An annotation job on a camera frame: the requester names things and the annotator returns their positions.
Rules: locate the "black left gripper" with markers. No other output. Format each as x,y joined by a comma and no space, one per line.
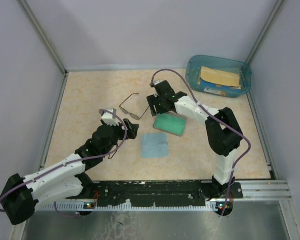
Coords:
132,133

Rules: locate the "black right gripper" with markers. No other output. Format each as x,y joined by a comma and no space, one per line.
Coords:
152,101

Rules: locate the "blue cleaning cloth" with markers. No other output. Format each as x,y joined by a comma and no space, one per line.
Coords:
154,145

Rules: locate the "grey glasses case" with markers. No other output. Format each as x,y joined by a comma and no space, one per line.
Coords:
170,123

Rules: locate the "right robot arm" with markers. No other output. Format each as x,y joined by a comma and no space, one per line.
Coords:
222,141

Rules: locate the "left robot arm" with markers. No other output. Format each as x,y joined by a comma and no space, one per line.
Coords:
23,196

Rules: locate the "teal plastic basin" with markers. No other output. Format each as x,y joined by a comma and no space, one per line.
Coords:
222,64

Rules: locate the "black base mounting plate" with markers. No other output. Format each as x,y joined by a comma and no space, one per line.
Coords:
162,193

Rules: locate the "black thin-frame glasses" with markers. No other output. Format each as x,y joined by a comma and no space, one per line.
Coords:
126,112

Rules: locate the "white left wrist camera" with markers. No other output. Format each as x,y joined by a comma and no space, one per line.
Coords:
107,116

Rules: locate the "right aluminium frame post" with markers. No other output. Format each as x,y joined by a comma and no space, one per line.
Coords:
279,5

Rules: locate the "aluminium frame post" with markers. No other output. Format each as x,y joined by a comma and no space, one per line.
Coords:
42,34
279,5

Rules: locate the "left aluminium frame post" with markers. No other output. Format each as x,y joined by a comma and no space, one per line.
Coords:
42,34

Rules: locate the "aluminium front rail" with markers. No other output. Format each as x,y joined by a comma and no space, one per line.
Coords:
242,191

